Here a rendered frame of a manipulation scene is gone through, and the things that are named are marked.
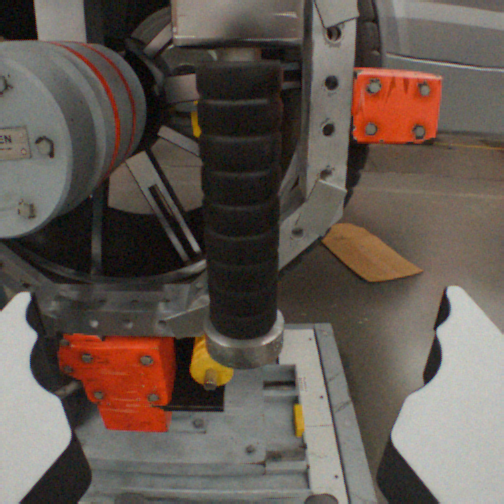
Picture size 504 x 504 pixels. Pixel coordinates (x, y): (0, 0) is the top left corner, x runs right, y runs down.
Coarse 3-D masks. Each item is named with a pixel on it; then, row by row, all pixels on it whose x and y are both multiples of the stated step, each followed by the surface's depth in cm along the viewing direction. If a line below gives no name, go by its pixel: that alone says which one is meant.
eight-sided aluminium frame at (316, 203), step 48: (336, 0) 31; (336, 48) 33; (336, 96) 35; (336, 144) 37; (336, 192) 39; (288, 240) 42; (48, 288) 50; (96, 288) 51; (144, 288) 51; (192, 288) 50; (192, 336) 48
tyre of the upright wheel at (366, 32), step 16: (368, 0) 38; (368, 16) 39; (368, 32) 39; (368, 48) 40; (368, 64) 41; (352, 144) 45; (368, 144) 46; (352, 160) 46; (352, 176) 47; (352, 192) 49; (0, 240) 52; (320, 240) 52; (48, 272) 54
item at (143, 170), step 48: (0, 0) 46; (144, 48) 42; (288, 48) 52; (192, 96) 45; (288, 96) 59; (144, 144) 48; (192, 144) 48; (288, 144) 52; (96, 192) 50; (144, 192) 50; (288, 192) 48; (48, 240) 56; (96, 240) 54; (144, 240) 65; (192, 240) 54
